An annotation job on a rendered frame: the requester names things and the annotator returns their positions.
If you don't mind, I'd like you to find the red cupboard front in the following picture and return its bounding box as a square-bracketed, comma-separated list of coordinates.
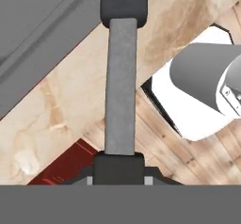
[27, 137, 99, 185]

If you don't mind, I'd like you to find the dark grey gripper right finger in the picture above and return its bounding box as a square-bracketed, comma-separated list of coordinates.
[119, 152, 184, 185]

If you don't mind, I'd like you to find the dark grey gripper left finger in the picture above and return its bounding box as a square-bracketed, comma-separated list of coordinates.
[64, 152, 121, 185]

